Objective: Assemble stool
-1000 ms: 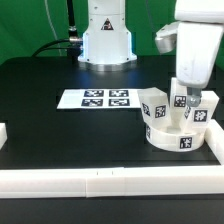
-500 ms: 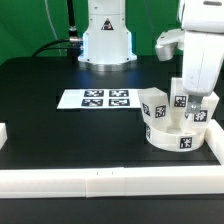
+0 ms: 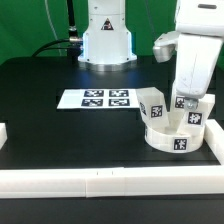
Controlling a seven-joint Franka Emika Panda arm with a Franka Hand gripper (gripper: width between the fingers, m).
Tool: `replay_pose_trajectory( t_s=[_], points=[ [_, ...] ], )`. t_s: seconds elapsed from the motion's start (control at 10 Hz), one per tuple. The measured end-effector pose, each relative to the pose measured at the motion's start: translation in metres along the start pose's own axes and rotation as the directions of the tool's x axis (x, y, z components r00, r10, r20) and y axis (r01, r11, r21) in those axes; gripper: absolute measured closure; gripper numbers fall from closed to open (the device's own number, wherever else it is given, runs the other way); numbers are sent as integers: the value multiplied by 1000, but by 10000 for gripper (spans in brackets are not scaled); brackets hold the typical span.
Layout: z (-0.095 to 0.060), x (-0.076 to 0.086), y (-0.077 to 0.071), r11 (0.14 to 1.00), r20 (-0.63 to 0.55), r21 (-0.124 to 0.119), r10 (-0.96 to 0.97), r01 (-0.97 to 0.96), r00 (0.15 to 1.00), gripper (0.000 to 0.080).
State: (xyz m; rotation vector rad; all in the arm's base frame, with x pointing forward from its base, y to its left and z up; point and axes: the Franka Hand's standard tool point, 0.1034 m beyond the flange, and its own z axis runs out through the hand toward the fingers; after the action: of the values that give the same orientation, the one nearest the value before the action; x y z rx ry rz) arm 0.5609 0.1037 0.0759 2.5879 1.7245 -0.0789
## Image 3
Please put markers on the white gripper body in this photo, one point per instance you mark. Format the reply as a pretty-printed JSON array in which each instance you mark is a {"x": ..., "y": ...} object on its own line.
[{"x": 195, "y": 61}]

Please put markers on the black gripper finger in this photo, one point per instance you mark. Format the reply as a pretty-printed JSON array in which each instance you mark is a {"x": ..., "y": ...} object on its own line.
[{"x": 190, "y": 103}]

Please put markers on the white round stool seat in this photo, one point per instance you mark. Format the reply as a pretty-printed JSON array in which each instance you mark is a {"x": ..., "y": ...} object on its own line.
[{"x": 168, "y": 140}]

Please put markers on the white sheet with tags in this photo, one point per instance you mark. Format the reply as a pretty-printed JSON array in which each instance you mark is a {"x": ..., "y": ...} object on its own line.
[{"x": 98, "y": 99}]

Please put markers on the white right fence rail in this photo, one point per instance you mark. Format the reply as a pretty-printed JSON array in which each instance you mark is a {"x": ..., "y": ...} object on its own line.
[{"x": 214, "y": 136}]

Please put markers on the white fence rail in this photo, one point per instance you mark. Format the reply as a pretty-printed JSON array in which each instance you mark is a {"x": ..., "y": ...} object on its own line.
[
  {"x": 214, "y": 136},
  {"x": 99, "y": 182},
  {"x": 3, "y": 135}
]

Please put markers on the white front fence rail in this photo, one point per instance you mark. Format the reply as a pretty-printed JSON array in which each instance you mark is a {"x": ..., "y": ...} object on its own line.
[{"x": 99, "y": 182}]

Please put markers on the white left fence rail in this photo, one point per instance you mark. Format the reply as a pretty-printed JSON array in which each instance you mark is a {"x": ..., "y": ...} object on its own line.
[{"x": 3, "y": 135}]

